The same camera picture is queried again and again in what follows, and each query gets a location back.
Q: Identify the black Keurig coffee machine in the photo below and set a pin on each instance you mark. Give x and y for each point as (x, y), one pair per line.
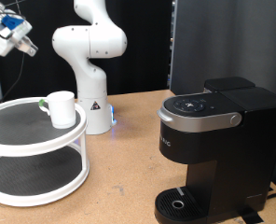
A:
(237, 149)

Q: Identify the white two-tier turntable shelf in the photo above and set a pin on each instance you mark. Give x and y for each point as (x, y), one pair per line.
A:
(20, 124)

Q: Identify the dark grey backdrop board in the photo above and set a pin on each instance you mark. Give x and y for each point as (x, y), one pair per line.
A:
(237, 37)

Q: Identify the black backdrop curtain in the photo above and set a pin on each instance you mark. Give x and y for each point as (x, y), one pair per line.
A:
(144, 46)

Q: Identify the black tape strip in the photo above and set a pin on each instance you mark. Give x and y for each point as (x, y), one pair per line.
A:
(251, 217)

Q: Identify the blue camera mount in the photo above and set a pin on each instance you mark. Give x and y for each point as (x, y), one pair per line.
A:
(11, 21)

